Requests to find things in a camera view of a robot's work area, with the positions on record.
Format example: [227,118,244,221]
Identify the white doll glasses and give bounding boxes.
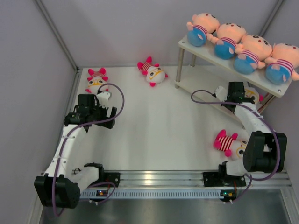
[244,87,263,104]

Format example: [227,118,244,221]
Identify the orange doll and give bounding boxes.
[207,23,247,60]
[265,43,299,85]

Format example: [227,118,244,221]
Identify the orange doll table back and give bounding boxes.
[186,13,220,47]

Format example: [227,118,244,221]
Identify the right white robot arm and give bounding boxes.
[214,82,287,185]

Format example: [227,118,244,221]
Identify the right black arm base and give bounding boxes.
[203,172,246,187]

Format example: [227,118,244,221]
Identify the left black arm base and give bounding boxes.
[88,172,121,188]

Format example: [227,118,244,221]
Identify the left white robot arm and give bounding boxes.
[34,91,117,209]

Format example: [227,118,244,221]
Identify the white two-tier shelf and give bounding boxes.
[175,35,295,126]

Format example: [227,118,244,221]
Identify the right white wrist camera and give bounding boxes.
[214,86,228,102]

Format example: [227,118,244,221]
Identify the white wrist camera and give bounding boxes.
[214,86,228,102]
[96,91,111,108]

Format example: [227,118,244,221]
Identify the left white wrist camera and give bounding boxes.
[96,91,111,108]

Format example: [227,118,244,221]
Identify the aluminium front rail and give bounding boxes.
[37,169,292,188]

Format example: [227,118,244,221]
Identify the white slotted cable duct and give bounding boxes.
[80,189,235,200]

